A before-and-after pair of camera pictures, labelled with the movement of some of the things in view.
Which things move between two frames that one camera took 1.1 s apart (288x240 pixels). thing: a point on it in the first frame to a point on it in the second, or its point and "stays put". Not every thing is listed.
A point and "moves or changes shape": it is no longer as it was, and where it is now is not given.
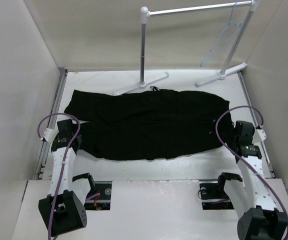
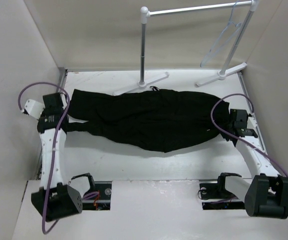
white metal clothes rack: (144, 13) stays put
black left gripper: (78, 139) to (43, 114)
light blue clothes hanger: (225, 35) stays put
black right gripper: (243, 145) to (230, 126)
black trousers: (151, 124) moves or changes shape
